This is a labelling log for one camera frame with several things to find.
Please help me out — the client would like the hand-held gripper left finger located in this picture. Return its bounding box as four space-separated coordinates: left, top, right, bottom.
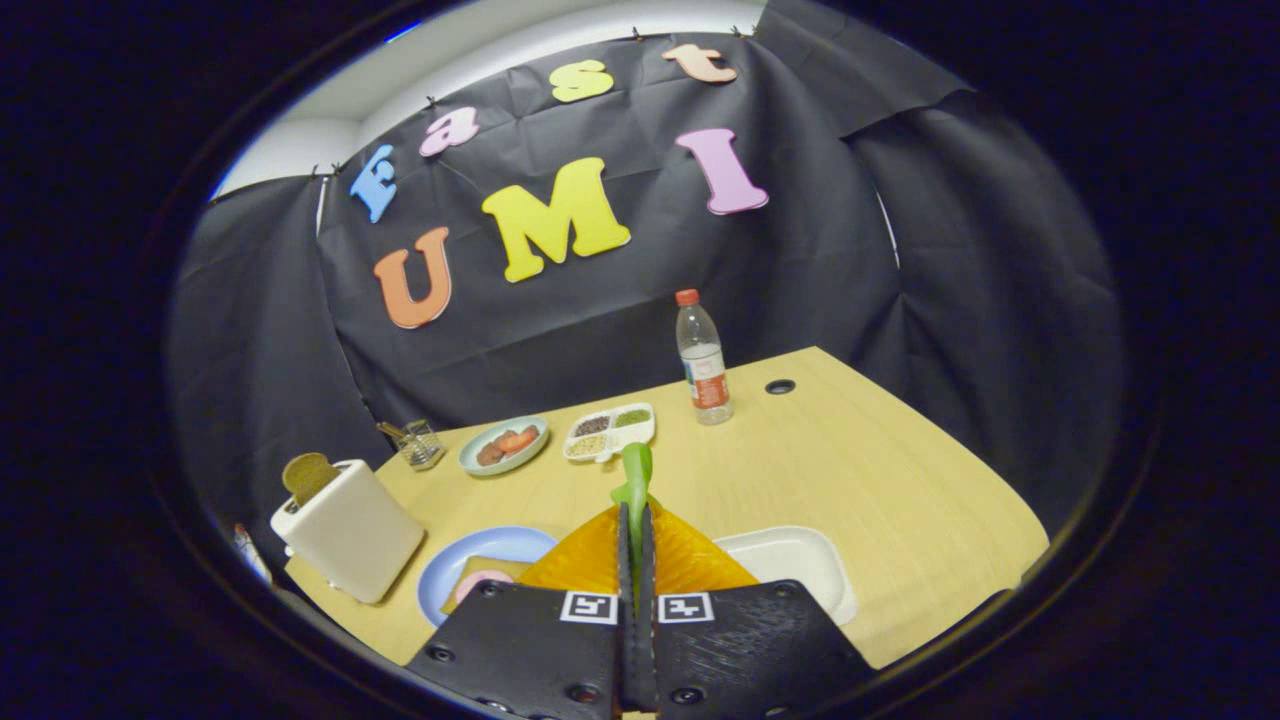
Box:
405 503 641 720

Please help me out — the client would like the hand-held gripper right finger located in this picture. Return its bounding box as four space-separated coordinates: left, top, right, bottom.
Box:
637 503 879 720

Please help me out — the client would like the green lettuce leaf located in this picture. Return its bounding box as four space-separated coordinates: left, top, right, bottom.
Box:
611 443 663 611

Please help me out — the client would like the brown toasted bread slice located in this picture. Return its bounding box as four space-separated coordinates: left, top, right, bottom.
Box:
281 452 342 508

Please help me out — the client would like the pink ham slice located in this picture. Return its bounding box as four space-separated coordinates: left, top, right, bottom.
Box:
455 570 516 606

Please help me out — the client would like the white rectangular tray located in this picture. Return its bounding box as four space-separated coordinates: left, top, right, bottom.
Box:
712 526 859 626

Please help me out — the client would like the blue round plate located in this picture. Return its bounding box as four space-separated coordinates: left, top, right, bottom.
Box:
417 526 559 629

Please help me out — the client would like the pale green round plate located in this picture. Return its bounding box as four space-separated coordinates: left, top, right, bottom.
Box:
458 415 550 477

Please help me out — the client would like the white toaster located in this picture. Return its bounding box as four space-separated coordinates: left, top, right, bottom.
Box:
270 459 426 605

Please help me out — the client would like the white divided seasoning dish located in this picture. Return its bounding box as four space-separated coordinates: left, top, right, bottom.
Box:
562 403 657 464

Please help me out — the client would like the clear red-capped water bottle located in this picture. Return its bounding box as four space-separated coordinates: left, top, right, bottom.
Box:
675 289 734 426

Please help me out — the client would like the white and red object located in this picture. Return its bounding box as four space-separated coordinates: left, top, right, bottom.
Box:
233 522 273 586

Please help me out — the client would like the black backdrop cloth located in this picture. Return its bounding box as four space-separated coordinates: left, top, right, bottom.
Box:
165 0 1126 571

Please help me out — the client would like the wire mesh utensil holder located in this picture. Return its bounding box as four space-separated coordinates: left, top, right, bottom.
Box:
377 418 448 472

